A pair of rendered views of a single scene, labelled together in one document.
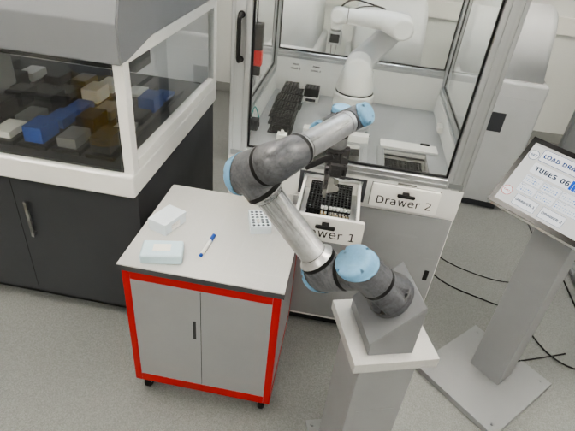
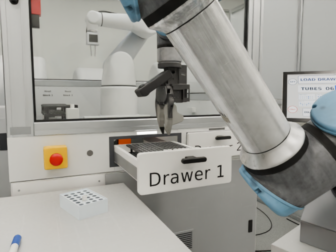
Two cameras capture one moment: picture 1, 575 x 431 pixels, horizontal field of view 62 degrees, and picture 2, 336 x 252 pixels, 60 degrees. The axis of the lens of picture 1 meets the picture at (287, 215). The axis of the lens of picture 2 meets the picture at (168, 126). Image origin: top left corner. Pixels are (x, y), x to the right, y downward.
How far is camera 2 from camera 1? 121 cm
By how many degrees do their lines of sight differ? 40
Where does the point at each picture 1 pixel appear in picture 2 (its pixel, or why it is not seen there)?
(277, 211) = (225, 27)
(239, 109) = (18, 69)
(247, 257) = (99, 245)
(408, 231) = not seen: hidden behind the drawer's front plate
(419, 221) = (234, 166)
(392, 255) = (218, 214)
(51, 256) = not seen: outside the picture
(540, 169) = (305, 88)
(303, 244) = (270, 101)
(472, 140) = not seen: hidden behind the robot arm
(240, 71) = (14, 16)
